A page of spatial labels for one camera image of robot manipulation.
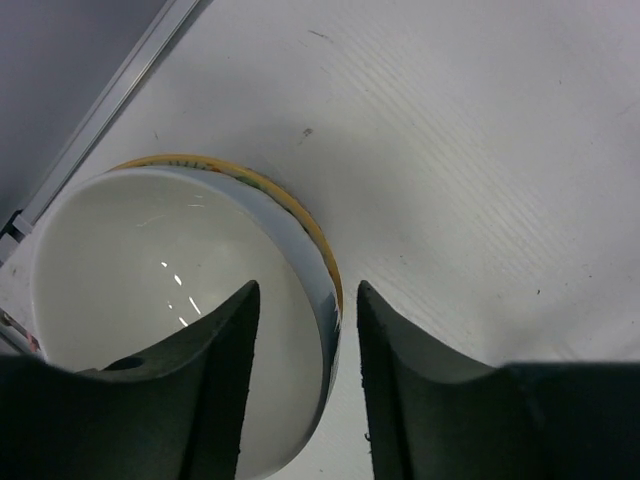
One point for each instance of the yellow flower bowl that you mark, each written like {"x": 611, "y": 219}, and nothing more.
{"x": 263, "y": 183}

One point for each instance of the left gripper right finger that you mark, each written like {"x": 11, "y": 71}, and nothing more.
{"x": 435, "y": 413}

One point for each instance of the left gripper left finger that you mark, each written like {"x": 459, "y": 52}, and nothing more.
{"x": 172, "y": 411}

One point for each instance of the light blue white bowl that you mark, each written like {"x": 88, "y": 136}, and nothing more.
{"x": 130, "y": 257}

